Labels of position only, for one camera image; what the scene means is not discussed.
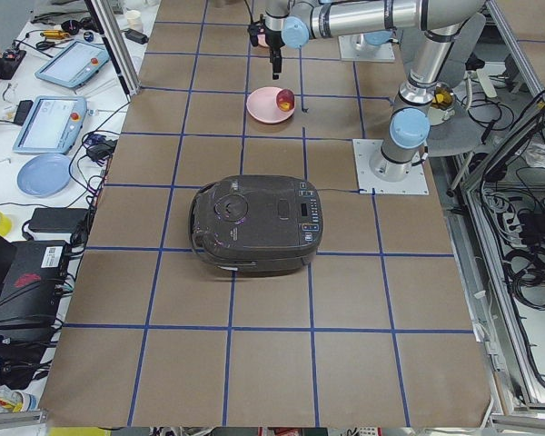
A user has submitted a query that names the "black power adapter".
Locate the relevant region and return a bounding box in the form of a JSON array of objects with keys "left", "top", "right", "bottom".
[{"left": 27, "top": 208, "right": 87, "bottom": 233}]

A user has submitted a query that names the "black laptop computer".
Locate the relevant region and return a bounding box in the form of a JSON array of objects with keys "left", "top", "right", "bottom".
[{"left": 0, "top": 236, "right": 71, "bottom": 342}]

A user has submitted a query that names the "steel bowl on chair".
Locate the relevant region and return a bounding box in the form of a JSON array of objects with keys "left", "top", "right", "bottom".
[{"left": 428, "top": 83, "right": 455, "bottom": 126}]

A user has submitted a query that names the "upper teach pendant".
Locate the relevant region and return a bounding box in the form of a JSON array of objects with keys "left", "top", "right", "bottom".
[{"left": 35, "top": 41, "right": 110, "bottom": 89}]

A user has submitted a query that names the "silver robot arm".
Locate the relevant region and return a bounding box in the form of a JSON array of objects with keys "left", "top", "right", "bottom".
[{"left": 247, "top": 0, "right": 484, "bottom": 182}]

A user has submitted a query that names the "aluminium frame post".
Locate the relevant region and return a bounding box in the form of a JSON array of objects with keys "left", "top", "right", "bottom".
[{"left": 85, "top": 0, "right": 141, "bottom": 96}]

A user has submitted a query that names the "pink plate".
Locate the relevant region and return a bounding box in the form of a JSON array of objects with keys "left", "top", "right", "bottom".
[{"left": 246, "top": 86, "right": 294, "bottom": 124}]

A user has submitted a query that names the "dark grey rice cooker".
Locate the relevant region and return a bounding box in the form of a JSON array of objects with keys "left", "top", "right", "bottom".
[{"left": 188, "top": 174, "right": 323, "bottom": 273}]

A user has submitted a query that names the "blue plate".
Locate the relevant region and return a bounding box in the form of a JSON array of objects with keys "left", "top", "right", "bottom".
[{"left": 16, "top": 154, "right": 71, "bottom": 197}]

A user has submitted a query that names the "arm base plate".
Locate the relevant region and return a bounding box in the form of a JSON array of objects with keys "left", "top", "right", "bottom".
[
  {"left": 352, "top": 139, "right": 429, "bottom": 195},
  {"left": 339, "top": 31, "right": 395, "bottom": 63}
]

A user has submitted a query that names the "teach pendant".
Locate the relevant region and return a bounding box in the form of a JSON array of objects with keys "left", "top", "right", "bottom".
[
  {"left": 13, "top": 95, "right": 87, "bottom": 154},
  {"left": 35, "top": 41, "right": 110, "bottom": 89}
]

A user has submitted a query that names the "red apple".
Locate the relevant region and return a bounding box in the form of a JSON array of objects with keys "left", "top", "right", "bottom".
[{"left": 275, "top": 89, "right": 294, "bottom": 112}]

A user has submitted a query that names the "pink bowl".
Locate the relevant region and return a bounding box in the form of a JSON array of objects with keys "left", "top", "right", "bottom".
[{"left": 258, "top": 33, "right": 269, "bottom": 48}]

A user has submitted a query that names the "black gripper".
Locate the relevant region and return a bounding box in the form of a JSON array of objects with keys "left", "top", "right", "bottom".
[{"left": 264, "top": 15, "right": 284, "bottom": 80}]

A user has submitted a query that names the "lower teach pendant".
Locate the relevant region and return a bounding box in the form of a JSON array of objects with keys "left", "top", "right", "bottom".
[{"left": 13, "top": 95, "right": 87, "bottom": 154}]

